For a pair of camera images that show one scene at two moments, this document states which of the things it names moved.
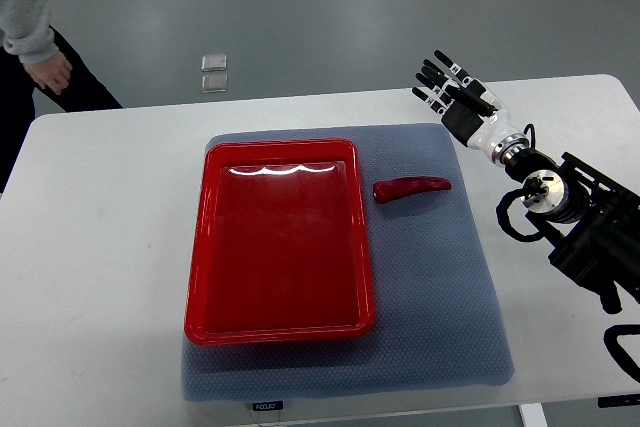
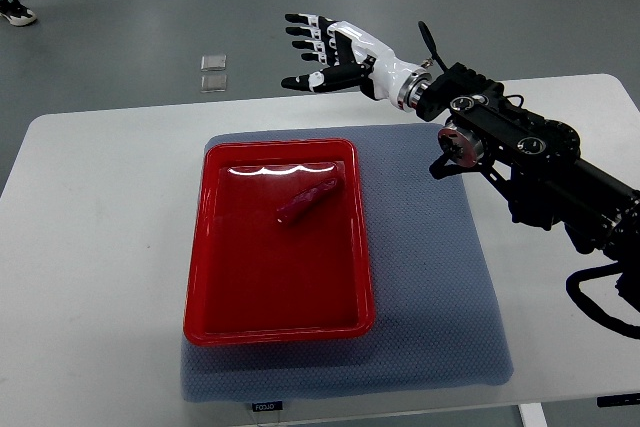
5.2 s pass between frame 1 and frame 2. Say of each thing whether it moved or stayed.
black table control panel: stayed
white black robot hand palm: moved
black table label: stayed
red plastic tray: stayed
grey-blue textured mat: stayed
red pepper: moved
